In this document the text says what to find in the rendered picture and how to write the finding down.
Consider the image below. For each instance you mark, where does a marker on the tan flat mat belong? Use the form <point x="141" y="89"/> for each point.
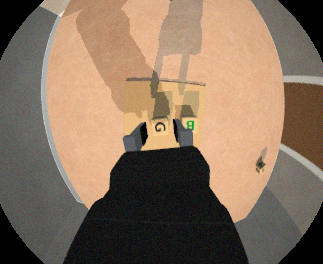
<point x="144" y="100"/>

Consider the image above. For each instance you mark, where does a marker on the tan block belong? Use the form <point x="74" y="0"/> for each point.
<point x="160" y="125"/>
<point x="260" y="167"/>
<point x="190" y="121"/>

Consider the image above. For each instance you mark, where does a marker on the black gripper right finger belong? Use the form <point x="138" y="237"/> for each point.
<point x="183" y="136"/>

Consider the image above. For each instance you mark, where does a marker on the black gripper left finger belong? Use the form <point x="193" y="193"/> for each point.
<point x="136" y="139"/>

